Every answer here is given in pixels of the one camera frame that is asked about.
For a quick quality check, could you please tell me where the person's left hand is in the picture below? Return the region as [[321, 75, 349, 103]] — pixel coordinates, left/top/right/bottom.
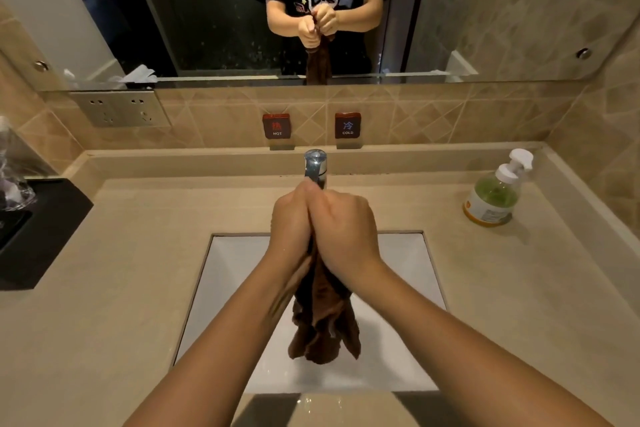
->
[[268, 180, 321, 270]]

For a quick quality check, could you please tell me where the person's right hand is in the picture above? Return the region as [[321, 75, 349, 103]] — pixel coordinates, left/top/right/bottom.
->
[[306, 189, 386, 288]]

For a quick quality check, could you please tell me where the brown towel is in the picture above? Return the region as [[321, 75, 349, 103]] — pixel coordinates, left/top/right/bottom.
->
[[287, 237, 362, 366]]

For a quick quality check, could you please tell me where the person's right forearm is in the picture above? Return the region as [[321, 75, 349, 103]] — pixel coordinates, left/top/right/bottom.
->
[[345, 262, 617, 427]]

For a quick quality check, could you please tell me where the person's left forearm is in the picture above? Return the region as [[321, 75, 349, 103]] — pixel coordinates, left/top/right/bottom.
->
[[124, 242, 314, 427]]

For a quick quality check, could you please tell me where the chrome faucet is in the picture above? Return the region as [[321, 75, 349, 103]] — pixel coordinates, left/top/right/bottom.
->
[[304, 149, 328, 192]]

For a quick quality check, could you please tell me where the red hot water label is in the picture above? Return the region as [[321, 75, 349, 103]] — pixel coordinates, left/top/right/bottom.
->
[[262, 113, 291, 140]]

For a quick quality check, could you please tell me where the blue cold water label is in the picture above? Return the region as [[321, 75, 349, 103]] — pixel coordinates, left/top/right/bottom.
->
[[334, 112, 362, 139]]

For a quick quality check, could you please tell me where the white sink basin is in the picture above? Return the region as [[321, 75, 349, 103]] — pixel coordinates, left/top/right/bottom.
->
[[172, 232, 449, 395]]

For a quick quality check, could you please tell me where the green soap pump bottle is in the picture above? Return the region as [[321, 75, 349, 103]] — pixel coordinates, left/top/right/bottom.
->
[[462, 148, 535, 228]]

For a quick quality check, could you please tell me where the silver power outlet plate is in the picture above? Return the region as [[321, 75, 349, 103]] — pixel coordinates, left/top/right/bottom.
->
[[69, 89, 172, 128]]

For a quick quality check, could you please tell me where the black tray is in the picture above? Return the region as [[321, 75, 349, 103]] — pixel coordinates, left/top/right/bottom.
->
[[0, 178, 95, 291]]

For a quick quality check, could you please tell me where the clear plastic wrapper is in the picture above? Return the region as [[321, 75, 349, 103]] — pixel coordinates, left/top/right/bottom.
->
[[0, 116, 37, 212]]

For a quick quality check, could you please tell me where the wall mirror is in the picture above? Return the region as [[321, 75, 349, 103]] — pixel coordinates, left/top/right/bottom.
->
[[0, 0, 640, 92]]

